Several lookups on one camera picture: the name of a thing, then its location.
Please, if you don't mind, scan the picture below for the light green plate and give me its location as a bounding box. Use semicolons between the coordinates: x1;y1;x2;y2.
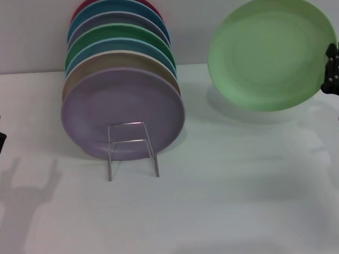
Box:
204;0;339;116

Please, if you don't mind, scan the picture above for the lavender plate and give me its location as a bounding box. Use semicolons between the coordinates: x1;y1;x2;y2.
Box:
58;63;188;164

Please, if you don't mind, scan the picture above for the beige plate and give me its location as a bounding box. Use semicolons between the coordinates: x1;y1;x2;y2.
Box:
60;47;182;105

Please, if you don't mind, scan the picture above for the light blue plate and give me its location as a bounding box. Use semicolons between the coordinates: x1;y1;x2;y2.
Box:
63;33;178;82

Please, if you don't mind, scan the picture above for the dark green plate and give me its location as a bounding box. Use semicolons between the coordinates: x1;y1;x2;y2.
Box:
63;20;174;68

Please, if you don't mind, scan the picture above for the grey purple plate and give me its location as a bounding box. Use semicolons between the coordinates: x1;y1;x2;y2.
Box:
66;8;171;53

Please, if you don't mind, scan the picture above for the teal blue plate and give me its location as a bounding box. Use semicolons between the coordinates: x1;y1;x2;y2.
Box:
65;0;171;50

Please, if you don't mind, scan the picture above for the metal wire plate rack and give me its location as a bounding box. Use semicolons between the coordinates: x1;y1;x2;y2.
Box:
105;121;160;182

